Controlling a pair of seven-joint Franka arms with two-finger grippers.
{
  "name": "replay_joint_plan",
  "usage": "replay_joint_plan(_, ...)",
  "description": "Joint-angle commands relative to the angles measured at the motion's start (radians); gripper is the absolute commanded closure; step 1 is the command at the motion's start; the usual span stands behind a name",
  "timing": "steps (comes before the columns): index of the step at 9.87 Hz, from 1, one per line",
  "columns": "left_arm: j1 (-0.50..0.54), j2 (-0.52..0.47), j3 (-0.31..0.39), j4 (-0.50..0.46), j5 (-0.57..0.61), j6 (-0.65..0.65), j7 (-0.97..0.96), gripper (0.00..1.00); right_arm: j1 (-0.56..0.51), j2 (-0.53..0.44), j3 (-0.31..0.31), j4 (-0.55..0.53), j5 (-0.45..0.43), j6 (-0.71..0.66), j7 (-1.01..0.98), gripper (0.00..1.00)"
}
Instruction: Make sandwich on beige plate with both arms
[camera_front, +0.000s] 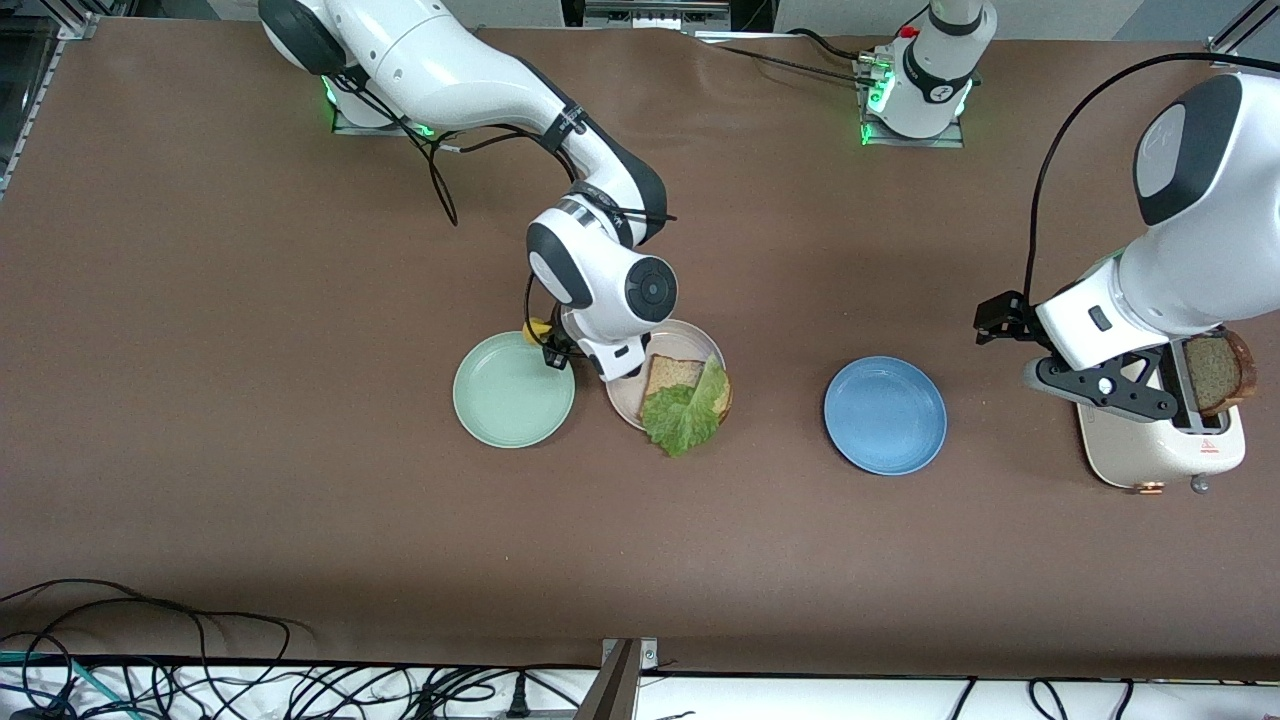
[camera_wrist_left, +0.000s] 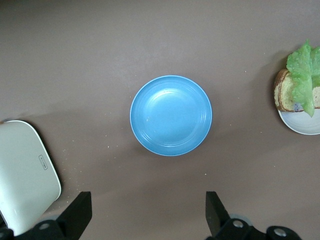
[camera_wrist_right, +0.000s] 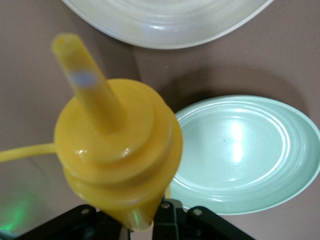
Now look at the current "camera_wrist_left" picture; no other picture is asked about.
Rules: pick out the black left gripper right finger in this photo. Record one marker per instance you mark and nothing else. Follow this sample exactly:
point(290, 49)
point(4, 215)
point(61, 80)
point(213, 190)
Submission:
point(220, 225)

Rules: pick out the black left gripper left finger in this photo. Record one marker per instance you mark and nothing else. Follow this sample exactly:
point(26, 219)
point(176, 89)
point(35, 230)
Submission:
point(72, 220)

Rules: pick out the brown bread slice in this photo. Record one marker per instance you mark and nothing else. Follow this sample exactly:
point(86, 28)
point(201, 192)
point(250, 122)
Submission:
point(282, 95)

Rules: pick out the green lettuce leaf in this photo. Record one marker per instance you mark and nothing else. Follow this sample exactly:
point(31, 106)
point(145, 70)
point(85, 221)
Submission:
point(303, 75)

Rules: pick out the blue plate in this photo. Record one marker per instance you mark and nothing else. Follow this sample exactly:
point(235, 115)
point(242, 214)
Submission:
point(171, 116)

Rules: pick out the beige plate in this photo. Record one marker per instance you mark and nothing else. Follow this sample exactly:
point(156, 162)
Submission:
point(305, 125)

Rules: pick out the cream white toaster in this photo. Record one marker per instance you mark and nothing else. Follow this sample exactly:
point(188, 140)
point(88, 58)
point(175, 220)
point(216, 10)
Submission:
point(22, 170)

